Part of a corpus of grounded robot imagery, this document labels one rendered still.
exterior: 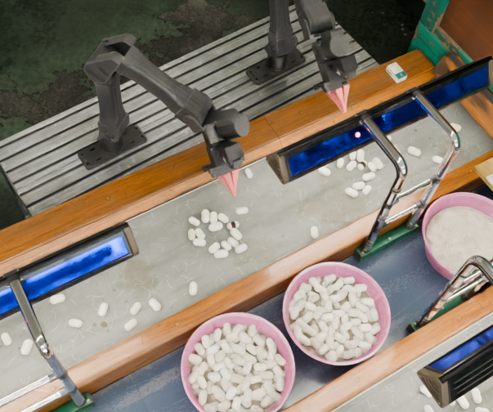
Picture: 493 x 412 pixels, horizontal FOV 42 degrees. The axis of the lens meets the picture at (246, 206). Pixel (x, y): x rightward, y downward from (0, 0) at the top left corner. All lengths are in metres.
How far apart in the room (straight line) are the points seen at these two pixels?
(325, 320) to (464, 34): 0.94
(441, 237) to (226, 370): 0.69
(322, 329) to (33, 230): 0.77
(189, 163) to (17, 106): 1.35
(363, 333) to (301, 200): 0.40
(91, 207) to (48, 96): 1.32
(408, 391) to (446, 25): 1.08
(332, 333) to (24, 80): 1.95
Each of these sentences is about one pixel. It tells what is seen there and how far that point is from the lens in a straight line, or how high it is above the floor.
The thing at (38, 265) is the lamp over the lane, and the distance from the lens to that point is 1.30.
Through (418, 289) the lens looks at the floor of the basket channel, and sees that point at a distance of 1.81.
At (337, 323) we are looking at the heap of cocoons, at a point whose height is 0.74.
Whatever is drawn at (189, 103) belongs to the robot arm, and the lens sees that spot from 1.59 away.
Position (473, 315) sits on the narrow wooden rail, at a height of 0.76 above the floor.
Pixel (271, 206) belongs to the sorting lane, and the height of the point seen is 0.74.
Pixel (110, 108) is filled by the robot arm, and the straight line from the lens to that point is 1.75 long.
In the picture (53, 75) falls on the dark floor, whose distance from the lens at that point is 3.08.
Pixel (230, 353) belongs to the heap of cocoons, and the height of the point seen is 0.73.
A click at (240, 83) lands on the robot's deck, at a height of 0.67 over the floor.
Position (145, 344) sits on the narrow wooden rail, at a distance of 1.58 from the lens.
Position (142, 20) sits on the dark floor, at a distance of 3.26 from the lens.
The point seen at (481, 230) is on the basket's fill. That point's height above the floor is 0.74.
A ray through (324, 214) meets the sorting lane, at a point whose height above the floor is 0.74.
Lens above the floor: 2.26
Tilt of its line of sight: 60 degrees down
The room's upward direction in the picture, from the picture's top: 6 degrees clockwise
